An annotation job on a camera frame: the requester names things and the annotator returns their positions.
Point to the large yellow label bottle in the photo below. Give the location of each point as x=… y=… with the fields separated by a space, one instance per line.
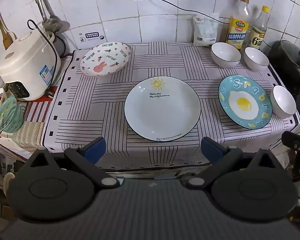
x=238 y=30

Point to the small yellow cap bottle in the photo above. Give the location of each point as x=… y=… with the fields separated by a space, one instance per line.
x=258 y=37

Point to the white seasoning bag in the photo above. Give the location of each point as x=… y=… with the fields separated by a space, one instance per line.
x=205 y=32

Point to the black wok with lid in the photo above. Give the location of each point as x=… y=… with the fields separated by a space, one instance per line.
x=290 y=60

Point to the white bowl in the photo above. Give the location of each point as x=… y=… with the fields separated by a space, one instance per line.
x=225 y=53
x=256 y=57
x=283 y=102

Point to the white rice cooker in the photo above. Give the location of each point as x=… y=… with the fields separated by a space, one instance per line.
x=27 y=62

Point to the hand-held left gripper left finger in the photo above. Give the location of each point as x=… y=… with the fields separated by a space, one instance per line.
x=96 y=147

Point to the wooden spatula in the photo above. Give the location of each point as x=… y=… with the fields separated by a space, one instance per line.
x=6 y=36

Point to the red striped cloth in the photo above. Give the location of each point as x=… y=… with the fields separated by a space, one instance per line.
x=32 y=110

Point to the metal ladle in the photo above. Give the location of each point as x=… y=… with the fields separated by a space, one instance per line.
x=51 y=23

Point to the striped white tablecloth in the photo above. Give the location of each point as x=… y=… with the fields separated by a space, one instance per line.
x=165 y=60

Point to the white sun print plate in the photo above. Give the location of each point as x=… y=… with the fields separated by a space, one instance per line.
x=162 y=110

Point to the beige checkered towel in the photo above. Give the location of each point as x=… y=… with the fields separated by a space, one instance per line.
x=27 y=136

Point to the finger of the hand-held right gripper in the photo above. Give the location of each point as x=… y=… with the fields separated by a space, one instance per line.
x=293 y=140

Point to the blue fried egg plate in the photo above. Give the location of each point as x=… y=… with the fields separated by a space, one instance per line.
x=245 y=102

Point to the white wall sticker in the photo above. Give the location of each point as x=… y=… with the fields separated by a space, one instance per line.
x=91 y=38

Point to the rabbit and carrot print plate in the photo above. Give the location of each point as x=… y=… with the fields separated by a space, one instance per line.
x=107 y=58

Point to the green plastic colander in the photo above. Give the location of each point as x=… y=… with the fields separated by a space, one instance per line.
x=8 y=113

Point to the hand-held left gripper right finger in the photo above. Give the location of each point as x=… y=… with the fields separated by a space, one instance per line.
x=211 y=150

